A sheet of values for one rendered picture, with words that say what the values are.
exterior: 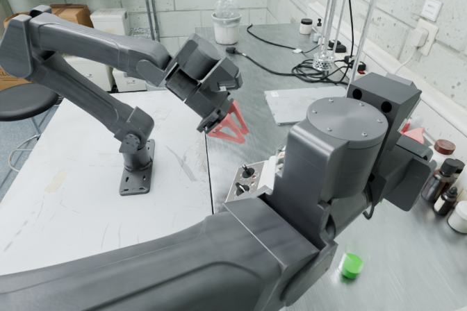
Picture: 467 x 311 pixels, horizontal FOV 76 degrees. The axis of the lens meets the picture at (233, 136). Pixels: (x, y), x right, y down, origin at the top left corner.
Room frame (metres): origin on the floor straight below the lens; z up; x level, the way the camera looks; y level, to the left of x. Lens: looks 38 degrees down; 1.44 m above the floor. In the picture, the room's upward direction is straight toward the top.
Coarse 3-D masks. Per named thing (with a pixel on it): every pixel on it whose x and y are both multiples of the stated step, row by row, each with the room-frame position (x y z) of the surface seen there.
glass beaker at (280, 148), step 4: (280, 144) 0.46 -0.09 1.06; (284, 144) 0.46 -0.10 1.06; (276, 148) 0.45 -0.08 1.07; (280, 148) 0.46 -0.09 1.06; (284, 148) 0.46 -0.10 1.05; (276, 152) 0.43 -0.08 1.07; (280, 152) 0.46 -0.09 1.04; (284, 152) 0.47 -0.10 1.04; (276, 156) 0.44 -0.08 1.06; (280, 156) 0.46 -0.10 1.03; (276, 160) 0.43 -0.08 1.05; (280, 160) 0.42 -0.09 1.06; (276, 164) 0.43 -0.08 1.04; (280, 164) 0.42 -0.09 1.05; (276, 168) 0.43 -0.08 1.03; (280, 168) 0.42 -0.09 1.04; (276, 172) 0.43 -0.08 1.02
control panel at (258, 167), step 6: (240, 168) 0.53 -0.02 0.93; (258, 168) 0.50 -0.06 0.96; (240, 174) 0.50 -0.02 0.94; (258, 174) 0.48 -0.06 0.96; (234, 180) 0.49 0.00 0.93; (240, 180) 0.48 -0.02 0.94; (246, 180) 0.47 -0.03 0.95; (252, 180) 0.47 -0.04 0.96; (258, 180) 0.46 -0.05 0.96; (234, 186) 0.47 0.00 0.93; (252, 186) 0.45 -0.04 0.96; (234, 192) 0.45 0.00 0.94; (228, 198) 0.44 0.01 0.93; (234, 198) 0.43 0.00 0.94
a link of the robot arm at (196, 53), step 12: (192, 36) 0.56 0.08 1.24; (180, 48) 0.58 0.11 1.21; (192, 48) 0.55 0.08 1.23; (204, 48) 0.55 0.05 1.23; (144, 60) 0.53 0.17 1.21; (168, 60) 0.60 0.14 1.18; (180, 60) 0.55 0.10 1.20; (192, 60) 0.54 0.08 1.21; (204, 60) 0.53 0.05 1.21; (216, 60) 0.54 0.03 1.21; (144, 72) 0.53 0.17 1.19; (156, 72) 0.53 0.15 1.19; (192, 72) 0.53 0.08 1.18; (204, 72) 0.54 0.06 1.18; (156, 84) 0.53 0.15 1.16
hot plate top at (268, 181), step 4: (272, 156) 0.51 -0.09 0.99; (272, 160) 0.50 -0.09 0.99; (268, 164) 0.49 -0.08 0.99; (272, 164) 0.49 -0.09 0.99; (268, 168) 0.47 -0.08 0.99; (272, 168) 0.47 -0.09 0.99; (268, 172) 0.46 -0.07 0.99; (272, 172) 0.46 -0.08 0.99; (268, 176) 0.45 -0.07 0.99; (272, 176) 0.45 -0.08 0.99; (264, 180) 0.44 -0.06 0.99; (268, 180) 0.44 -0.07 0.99; (272, 180) 0.44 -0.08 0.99; (264, 184) 0.43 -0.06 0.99; (268, 184) 0.43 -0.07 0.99; (272, 184) 0.43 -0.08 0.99; (272, 188) 0.41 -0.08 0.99
